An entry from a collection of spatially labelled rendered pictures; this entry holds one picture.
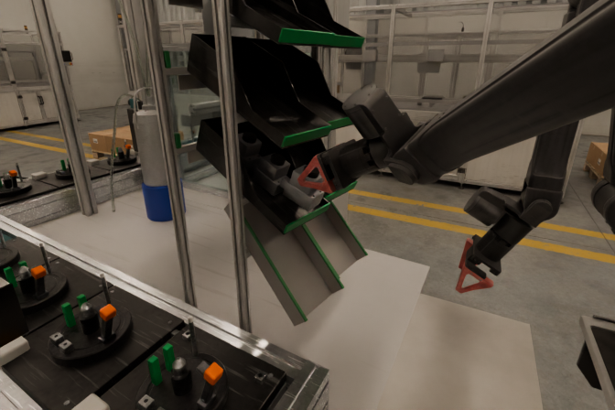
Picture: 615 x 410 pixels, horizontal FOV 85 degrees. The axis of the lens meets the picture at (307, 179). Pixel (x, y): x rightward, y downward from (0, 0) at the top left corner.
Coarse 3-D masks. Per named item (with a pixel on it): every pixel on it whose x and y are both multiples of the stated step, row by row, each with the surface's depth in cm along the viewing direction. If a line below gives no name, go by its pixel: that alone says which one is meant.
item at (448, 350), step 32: (416, 320) 86; (448, 320) 86; (480, 320) 86; (512, 320) 86; (416, 352) 76; (448, 352) 76; (480, 352) 76; (512, 352) 76; (416, 384) 69; (448, 384) 69; (480, 384) 69; (512, 384) 69
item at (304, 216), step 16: (208, 128) 67; (240, 128) 78; (208, 144) 69; (272, 144) 75; (208, 160) 70; (224, 160) 66; (240, 160) 63; (288, 160) 73; (224, 176) 68; (288, 176) 74; (256, 192) 67; (256, 208) 64; (272, 208) 65; (288, 208) 67; (320, 208) 67; (288, 224) 60
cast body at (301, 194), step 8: (304, 168) 61; (296, 176) 61; (312, 176) 61; (320, 176) 62; (280, 184) 66; (288, 184) 63; (296, 184) 62; (288, 192) 63; (296, 192) 62; (304, 192) 62; (312, 192) 63; (320, 192) 63; (296, 200) 63; (304, 200) 62; (312, 200) 61; (320, 200) 65; (304, 208) 63; (312, 208) 63
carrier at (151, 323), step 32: (64, 320) 71; (96, 320) 65; (128, 320) 68; (160, 320) 71; (0, 352) 60; (32, 352) 63; (64, 352) 60; (96, 352) 61; (128, 352) 63; (32, 384) 57; (64, 384) 57; (96, 384) 57
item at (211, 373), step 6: (198, 366) 49; (204, 366) 49; (210, 366) 48; (216, 366) 48; (204, 372) 48; (210, 372) 47; (216, 372) 48; (204, 378) 48; (210, 378) 47; (216, 378) 47; (204, 384) 49; (210, 384) 48; (204, 390) 49; (210, 390) 49; (204, 396) 50; (210, 396) 51; (204, 402) 51
